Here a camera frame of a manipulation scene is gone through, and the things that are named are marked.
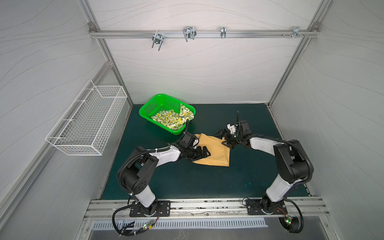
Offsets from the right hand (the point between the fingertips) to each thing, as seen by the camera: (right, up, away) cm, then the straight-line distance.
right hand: (219, 135), depth 93 cm
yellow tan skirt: (0, -11, -3) cm, 11 cm away
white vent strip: (-16, -40, -23) cm, 49 cm away
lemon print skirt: (-30, +10, +6) cm, 32 cm away
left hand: (-8, -11, -5) cm, 15 cm away
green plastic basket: (-43, +23, +25) cm, 55 cm away
